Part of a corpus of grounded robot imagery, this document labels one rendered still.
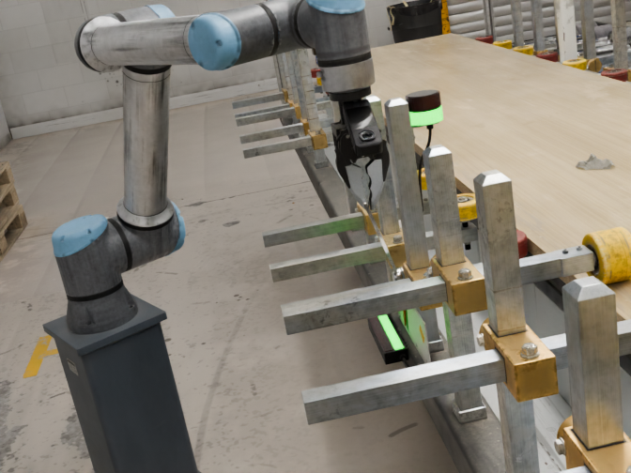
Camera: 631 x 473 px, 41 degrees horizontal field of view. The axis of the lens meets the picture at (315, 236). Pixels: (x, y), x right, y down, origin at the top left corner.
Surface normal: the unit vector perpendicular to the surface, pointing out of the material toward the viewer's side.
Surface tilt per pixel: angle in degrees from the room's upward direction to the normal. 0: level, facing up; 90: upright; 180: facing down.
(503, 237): 90
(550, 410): 0
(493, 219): 90
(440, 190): 90
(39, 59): 90
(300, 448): 0
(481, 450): 0
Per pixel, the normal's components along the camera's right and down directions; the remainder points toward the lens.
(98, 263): 0.60, 0.17
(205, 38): -0.72, 0.34
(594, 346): 0.13, 0.31
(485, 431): -0.17, -0.93
